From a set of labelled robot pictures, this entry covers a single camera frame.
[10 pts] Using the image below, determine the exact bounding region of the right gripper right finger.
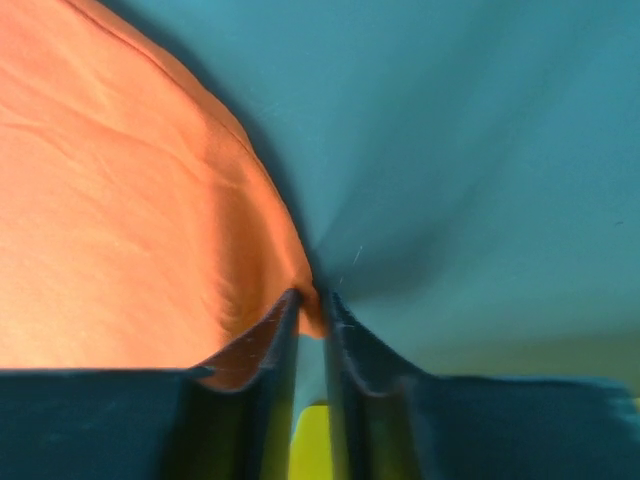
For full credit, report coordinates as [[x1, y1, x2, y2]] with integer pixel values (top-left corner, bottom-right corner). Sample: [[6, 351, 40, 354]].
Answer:
[[322, 291, 428, 479]]

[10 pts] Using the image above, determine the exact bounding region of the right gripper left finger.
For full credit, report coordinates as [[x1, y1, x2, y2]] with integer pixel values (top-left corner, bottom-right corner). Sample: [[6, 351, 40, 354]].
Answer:
[[169, 289, 302, 479]]

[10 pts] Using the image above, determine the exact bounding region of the orange t shirt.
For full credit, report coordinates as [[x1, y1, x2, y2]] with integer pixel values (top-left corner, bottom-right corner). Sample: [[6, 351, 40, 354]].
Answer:
[[1, 1, 325, 368]]

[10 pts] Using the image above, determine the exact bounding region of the yellow plastic bin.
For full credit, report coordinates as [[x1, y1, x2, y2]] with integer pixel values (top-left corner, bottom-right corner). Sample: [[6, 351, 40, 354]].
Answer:
[[289, 368, 639, 479]]

